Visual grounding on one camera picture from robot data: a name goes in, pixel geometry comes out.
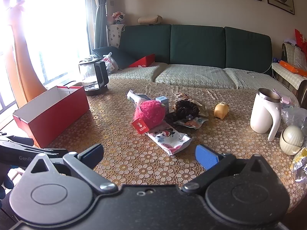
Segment white cable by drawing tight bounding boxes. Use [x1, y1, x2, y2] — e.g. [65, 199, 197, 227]
[263, 59, 275, 75]

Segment pink plush ball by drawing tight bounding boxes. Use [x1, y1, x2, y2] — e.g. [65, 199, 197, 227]
[131, 100, 166, 135]

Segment clear plastic bag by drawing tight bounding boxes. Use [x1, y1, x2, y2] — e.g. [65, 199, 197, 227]
[280, 107, 307, 137]

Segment beige covered chair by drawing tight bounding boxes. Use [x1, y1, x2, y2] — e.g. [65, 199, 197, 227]
[281, 42, 307, 71]

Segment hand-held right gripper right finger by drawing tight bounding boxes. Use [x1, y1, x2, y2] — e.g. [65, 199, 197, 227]
[182, 144, 279, 193]

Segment small light blue box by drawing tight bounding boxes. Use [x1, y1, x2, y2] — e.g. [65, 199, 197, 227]
[155, 96, 170, 113]

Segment yellow packet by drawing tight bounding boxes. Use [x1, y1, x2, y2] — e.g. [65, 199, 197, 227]
[290, 147, 307, 183]

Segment small yellow toy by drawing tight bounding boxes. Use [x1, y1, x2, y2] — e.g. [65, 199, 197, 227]
[214, 102, 229, 120]

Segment person's left hand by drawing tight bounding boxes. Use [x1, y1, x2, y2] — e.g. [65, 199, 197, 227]
[0, 165, 15, 199]

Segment white green packet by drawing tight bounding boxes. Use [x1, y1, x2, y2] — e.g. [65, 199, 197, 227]
[127, 90, 151, 104]

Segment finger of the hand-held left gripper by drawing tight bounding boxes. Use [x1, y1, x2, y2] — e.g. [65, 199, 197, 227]
[45, 149, 70, 160]
[0, 136, 34, 146]

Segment cream round container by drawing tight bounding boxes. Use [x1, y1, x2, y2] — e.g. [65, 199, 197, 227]
[279, 125, 305, 156]

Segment white patterned bin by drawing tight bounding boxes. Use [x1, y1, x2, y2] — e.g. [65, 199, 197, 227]
[107, 24, 125, 48]

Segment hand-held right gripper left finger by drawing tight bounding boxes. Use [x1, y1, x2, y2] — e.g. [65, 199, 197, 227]
[31, 144, 118, 196]

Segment beige rolled cushion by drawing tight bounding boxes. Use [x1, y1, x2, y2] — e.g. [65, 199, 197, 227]
[137, 15, 163, 25]

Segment floral patterned desktop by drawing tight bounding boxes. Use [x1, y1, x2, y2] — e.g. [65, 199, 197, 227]
[34, 79, 307, 216]

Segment orange curtain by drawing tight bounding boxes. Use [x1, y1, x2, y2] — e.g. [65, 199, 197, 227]
[7, 2, 50, 108]

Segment grey curtain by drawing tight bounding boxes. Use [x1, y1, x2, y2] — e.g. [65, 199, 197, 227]
[94, 0, 111, 49]

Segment red cloth item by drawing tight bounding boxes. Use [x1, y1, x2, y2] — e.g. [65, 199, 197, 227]
[295, 29, 307, 51]

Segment beige quilted sofa cover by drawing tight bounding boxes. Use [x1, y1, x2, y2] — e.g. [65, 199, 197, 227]
[108, 62, 274, 91]

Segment white mug with handle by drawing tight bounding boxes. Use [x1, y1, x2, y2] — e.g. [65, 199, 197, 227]
[250, 88, 281, 141]

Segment panda print wipes packet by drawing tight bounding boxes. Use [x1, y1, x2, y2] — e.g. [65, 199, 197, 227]
[146, 122, 193, 156]

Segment dark brown curly scrunchie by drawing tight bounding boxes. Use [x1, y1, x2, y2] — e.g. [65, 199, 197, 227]
[165, 100, 200, 125]

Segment side table with cloth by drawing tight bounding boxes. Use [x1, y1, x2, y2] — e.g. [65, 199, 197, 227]
[272, 62, 307, 103]

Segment green sofa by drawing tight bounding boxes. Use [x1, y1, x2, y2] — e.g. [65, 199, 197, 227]
[92, 24, 300, 91]

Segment red cardboard box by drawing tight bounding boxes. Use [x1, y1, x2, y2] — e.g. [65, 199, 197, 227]
[12, 85, 90, 148]

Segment colourful flat packet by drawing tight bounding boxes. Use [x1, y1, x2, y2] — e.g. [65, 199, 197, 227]
[174, 117, 209, 130]

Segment plastic bag with red contents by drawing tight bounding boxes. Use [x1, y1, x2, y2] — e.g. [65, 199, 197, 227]
[103, 52, 119, 74]

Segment orange flat box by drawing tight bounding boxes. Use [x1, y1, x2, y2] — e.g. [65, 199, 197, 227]
[279, 61, 307, 77]

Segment glass electric kettle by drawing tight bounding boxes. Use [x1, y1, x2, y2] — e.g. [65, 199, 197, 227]
[79, 57, 109, 96]

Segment dark pillow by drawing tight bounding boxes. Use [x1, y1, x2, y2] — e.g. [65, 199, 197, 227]
[92, 46, 135, 70]

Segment red box lid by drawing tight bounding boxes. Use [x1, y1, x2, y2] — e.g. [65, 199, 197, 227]
[128, 53, 156, 68]

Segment plush toys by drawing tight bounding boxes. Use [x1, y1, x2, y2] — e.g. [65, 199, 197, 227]
[110, 11, 126, 25]

